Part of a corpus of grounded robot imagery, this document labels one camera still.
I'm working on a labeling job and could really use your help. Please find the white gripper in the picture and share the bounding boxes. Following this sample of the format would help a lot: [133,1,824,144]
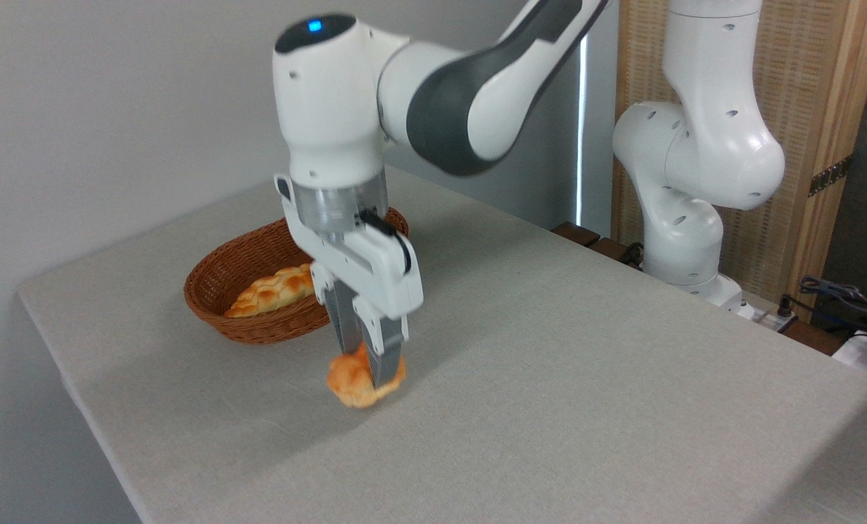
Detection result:
[285,211,425,389]

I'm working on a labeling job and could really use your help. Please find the round knotted bread bun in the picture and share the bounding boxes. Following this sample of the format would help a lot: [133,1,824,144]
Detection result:
[327,342,408,409]

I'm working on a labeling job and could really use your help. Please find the long braided bread loaf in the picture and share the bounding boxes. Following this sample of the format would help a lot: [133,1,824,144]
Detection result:
[223,263,316,319]

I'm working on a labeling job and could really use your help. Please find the brown woven wicker basket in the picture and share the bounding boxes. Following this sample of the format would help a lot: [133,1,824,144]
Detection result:
[183,206,410,345]

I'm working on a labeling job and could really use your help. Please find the grey tablecloth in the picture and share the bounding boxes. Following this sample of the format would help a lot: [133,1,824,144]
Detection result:
[17,164,867,524]

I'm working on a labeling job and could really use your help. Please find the brown wooden block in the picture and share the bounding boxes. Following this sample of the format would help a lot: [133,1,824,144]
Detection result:
[587,237,644,271]
[553,222,602,248]

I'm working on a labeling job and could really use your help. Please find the white box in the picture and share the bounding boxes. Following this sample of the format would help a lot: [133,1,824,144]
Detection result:
[832,331,867,369]

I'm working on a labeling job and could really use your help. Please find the dark metal screen hinge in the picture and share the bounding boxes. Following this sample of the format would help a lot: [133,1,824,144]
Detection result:
[808,154,854,198]

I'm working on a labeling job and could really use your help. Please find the woven wood-framed folding screen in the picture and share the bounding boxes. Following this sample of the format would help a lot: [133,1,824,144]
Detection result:
[611,0,867,325]

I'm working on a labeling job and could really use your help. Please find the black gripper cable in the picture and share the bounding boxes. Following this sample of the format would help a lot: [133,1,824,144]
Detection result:
[360,209,413,276]

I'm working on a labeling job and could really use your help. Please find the blue-grey cable bundle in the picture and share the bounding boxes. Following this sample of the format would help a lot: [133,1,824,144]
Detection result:
[783,276,867,328]

